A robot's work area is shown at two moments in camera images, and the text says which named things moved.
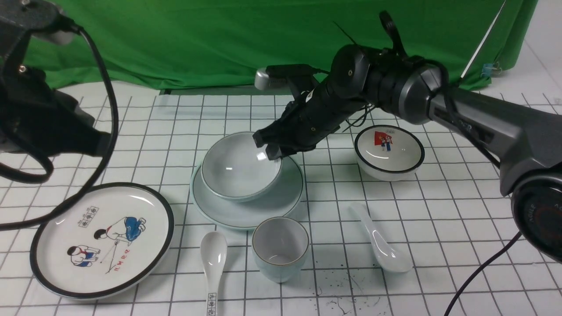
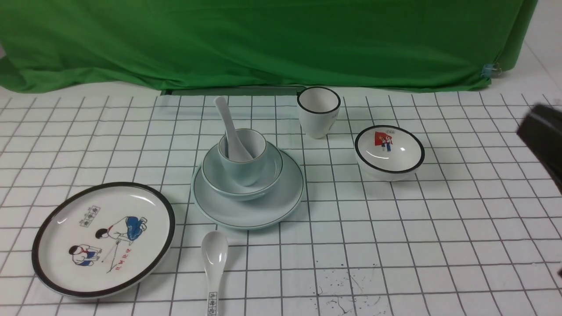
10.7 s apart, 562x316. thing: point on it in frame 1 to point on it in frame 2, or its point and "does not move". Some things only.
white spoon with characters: [213, 250] does not move
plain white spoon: [390, 256] to [238, 152]
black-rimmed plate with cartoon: [107, 239] does not move
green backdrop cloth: [223, 44] does not move
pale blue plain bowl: [236, 170] does not move
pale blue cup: [280, 246] to [244, 173]
